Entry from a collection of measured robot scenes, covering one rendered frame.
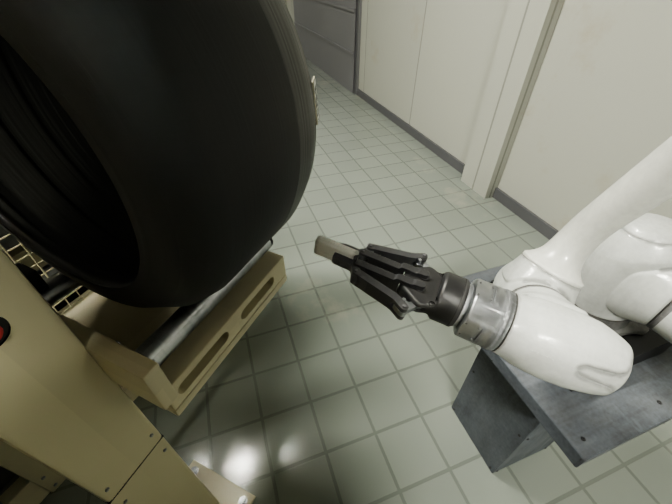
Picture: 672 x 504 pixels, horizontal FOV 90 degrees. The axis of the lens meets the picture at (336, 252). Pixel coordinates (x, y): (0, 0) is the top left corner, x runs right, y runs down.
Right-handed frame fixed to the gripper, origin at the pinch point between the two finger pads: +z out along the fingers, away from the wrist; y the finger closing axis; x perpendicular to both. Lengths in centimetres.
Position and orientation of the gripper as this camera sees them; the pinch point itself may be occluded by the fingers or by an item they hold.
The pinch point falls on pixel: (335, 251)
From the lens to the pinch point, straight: 53.4
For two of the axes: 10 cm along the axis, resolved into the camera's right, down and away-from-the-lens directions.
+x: -1.3, 7.1, 6.9
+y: -4.2, 6.0, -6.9
